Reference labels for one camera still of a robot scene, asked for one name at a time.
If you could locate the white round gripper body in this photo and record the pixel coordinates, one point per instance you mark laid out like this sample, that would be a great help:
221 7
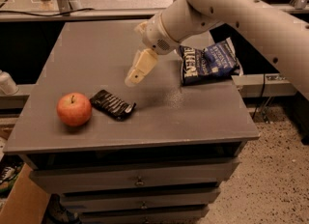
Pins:
155 36

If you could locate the bottom grey drawer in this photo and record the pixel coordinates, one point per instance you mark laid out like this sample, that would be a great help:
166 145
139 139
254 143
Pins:
150 216

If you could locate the grey drawer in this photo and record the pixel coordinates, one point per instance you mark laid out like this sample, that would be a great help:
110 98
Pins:
130 176
150 216
143 200

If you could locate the middle grey drawer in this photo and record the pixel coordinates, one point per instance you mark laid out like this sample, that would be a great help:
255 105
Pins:
143 200

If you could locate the blue chip bag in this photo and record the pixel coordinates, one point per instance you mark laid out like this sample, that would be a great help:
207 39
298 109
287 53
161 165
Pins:
217 61

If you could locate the grey cylinder at left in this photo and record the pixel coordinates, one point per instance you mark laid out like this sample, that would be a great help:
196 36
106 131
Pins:
7 84

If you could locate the grey drawer cabinet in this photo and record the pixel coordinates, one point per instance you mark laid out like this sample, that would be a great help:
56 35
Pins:
170 122

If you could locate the top grey drawer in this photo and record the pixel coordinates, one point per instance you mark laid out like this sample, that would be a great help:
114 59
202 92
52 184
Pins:
130 176

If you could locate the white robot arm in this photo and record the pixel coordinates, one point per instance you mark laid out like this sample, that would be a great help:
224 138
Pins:
280 37

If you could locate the colourful package on floor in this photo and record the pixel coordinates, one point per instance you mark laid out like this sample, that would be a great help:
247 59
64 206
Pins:
10 167

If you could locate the red apple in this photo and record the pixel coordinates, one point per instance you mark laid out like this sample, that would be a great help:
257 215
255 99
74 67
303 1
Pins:
74 109

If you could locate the grey metal rail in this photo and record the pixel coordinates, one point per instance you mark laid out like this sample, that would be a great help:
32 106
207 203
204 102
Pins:
91 14

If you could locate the cardboard box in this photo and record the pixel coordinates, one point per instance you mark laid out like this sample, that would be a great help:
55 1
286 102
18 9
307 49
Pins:
26 203

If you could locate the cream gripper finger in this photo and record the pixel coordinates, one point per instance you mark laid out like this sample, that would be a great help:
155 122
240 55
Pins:
135 60
146 63

